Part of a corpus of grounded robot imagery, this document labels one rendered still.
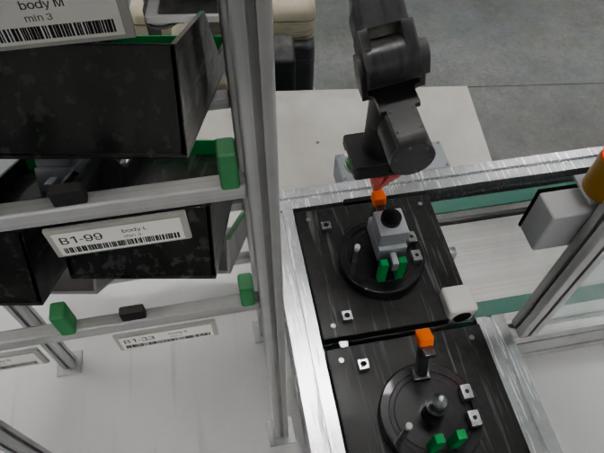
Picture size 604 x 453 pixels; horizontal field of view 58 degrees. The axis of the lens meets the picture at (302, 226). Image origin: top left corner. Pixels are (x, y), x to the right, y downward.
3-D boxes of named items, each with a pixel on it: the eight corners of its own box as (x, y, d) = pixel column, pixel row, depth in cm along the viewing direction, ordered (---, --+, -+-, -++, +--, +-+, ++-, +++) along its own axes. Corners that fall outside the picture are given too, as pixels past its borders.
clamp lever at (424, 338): (412, 368, 77) (414, 329, 73) (425, 366, 77) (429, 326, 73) (421, 388, 74) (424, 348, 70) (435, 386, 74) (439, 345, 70)
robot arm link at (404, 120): (421, 29, 65) (351, 48, 66) (456, 94, 59) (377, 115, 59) (421, 101, 75) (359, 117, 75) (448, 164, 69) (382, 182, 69)
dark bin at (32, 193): (27, 171, 72) (13, 116, 68) (128, 171, 72) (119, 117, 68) (-109, 306, 48) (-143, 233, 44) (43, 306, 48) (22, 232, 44)
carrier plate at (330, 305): (294, 218, 97) (294, 211, 95) (425, 199, 100) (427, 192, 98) (322, 345, 83) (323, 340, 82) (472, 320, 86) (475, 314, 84)
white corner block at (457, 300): (435, 298, 88) (440, 287, 85) (462, 294, 89) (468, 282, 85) (445, 325, 86) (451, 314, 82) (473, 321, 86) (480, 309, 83)
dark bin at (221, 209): (144, 156, 73) (136, 102, 70) (242, 156, 74) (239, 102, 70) (70, 279, 49) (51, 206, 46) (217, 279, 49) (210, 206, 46)
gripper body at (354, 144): (421, 166, 79) (431, 130, 73) (351, 177, 78) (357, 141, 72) (407, 134, 83) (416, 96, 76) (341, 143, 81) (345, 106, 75)
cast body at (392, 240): (366, 227, 87) (371, 200, 81) (393, 223, 87) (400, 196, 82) (380, 273, 82) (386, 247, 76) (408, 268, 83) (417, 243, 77)
